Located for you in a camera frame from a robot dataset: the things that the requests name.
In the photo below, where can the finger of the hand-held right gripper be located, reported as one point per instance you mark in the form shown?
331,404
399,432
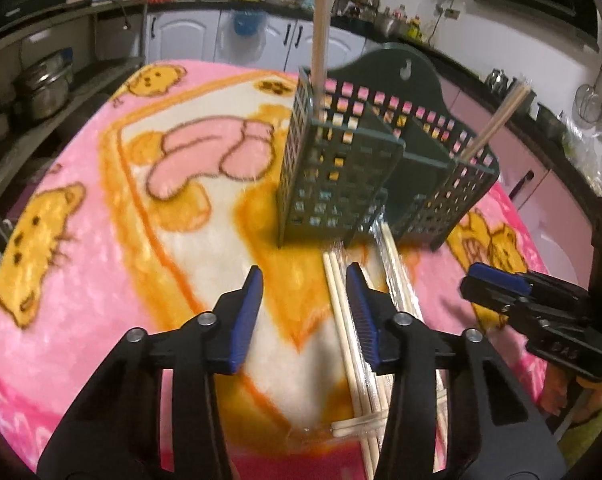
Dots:
491,300
498,278

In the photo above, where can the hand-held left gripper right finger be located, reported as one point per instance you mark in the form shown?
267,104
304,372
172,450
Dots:
363,320

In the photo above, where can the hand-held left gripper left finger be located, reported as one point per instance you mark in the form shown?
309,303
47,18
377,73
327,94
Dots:
246,320

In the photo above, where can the plastic chopsticks pair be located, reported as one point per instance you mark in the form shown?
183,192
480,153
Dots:
401,280
361,422
346,340

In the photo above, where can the dark green utensil holder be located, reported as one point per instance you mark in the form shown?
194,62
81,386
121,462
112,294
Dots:
341,170

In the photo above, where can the person's right hand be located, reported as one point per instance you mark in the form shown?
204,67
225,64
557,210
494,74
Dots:
563,390

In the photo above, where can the glossy corner base cabinet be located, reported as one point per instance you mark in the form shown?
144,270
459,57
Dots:
521,180

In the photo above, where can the pink cartoon bear blanket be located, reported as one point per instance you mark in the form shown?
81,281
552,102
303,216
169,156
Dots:
131,260

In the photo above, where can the wooden chopsticks pair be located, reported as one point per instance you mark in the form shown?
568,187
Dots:
321,35
496,120

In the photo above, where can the white base cabinet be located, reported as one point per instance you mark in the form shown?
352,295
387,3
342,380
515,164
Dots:
191,37

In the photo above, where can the blue bowl on cabinet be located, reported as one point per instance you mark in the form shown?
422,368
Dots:
248,22

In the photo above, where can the grey storage shelf unit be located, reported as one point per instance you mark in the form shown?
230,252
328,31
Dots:
81,70

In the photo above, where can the stacked steel pots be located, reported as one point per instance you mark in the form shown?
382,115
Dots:
43,87

